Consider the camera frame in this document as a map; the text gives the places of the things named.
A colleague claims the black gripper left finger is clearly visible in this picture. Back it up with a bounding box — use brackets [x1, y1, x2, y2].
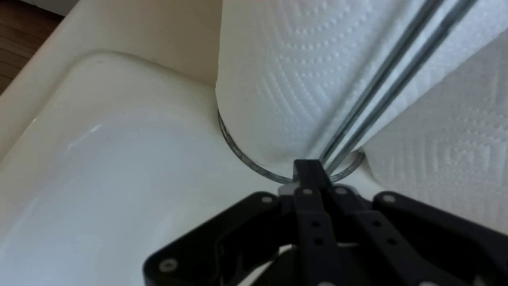
[141, 157, 340, 286]

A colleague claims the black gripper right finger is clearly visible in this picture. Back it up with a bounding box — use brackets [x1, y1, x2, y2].
[308, 158, 508, 286]

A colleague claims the white paper towel roll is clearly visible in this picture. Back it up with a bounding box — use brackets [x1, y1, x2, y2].
[214, 0, 508, 179]

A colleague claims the white textured towel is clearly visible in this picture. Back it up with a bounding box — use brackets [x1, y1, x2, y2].
[364, 28, 508, 234]

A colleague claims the metal mesh strainer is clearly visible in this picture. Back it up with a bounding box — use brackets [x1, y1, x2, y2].
[214, 0, 481, 185]

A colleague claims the white ceramic sink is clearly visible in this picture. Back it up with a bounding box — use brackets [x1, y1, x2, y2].
[0, 0, 298, 286]

